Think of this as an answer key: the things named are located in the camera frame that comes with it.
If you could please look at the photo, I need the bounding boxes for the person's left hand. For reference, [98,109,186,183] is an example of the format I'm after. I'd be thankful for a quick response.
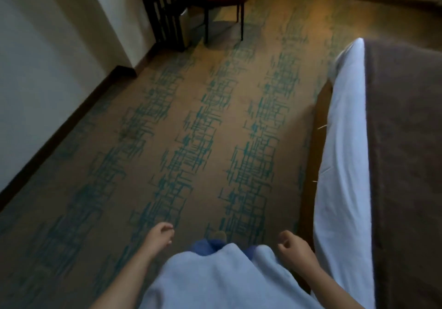
[142,222,175,257]

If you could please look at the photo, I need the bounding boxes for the person's right hand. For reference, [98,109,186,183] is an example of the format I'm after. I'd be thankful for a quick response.
[278,230,322,268]

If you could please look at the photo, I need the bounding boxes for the person's right forearm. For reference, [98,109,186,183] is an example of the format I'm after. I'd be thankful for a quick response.
[304,259,366,309]

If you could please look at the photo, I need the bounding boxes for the person's left forearm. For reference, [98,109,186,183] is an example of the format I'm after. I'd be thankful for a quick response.
[89,248,163,309]

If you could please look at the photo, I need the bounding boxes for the blue trousers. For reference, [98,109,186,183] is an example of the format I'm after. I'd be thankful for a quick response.
[188,238,258,261]

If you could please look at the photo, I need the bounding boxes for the light blue shirt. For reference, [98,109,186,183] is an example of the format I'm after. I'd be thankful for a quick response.
[138,242,325,309]

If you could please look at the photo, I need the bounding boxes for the brown bed base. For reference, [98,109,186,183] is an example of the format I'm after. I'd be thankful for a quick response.
[297,77,334,294]

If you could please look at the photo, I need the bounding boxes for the white bed sheet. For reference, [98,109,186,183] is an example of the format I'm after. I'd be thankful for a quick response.
[312,38,377,309]

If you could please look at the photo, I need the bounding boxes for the brown bed blanket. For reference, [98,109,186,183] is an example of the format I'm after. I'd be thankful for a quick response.
[363,39,442,309]

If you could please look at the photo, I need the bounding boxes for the metal waste bin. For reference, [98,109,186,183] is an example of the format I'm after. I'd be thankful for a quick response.
[179,8,204,48]

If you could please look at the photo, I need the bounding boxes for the dark wooden desk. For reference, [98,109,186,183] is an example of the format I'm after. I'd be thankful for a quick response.
[133,0,208,53]

